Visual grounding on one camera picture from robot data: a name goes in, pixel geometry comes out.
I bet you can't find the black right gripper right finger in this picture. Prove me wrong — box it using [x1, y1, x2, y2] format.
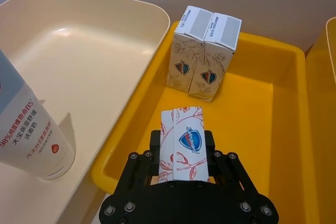
[204, 129, 260, 195]

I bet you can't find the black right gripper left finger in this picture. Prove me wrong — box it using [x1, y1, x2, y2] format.
[112, 129, 161, 195]

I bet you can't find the white soap box red print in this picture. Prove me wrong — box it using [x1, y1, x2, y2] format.
[157, 106, 211, 184]

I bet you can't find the yellow plastic bin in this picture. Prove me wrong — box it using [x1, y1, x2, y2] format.
[91, 20, 307, 224]
[306, 31, 336, 224]

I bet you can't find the white soap box gold print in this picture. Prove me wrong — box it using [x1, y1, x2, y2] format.
[187, 12, 243, 103]
[165, 5, 215, 94]

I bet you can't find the white cleanser tube red text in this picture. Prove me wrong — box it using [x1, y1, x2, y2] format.
[0, 49, 77, 182]

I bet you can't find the cream plastic bin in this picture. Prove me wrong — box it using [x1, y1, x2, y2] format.
[0, 0, 171, 224]
[325, 16, 336, 78]

